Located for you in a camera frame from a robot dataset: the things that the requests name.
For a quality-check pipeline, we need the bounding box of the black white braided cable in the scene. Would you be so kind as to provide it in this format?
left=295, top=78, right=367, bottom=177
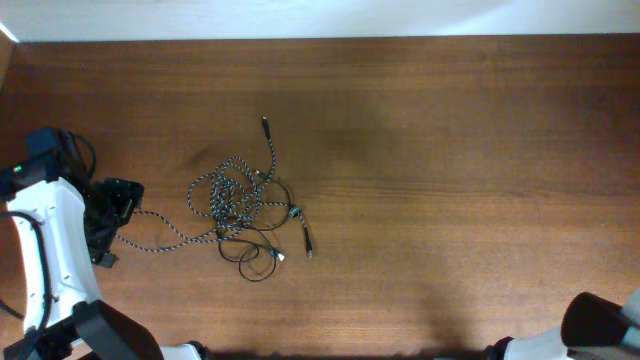
left=113, top=115, right=315, bottom=260

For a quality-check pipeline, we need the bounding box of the thin black cable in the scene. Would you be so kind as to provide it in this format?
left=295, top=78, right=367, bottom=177
left=215, top=169, right=296, bottom=283

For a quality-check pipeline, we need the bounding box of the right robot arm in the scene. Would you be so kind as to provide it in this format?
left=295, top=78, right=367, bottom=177
left=480, top=291, right=639, bottom=360

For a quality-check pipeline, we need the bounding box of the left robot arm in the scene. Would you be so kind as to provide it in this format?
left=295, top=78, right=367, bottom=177
left=1, top=127, right=208, bottom=360

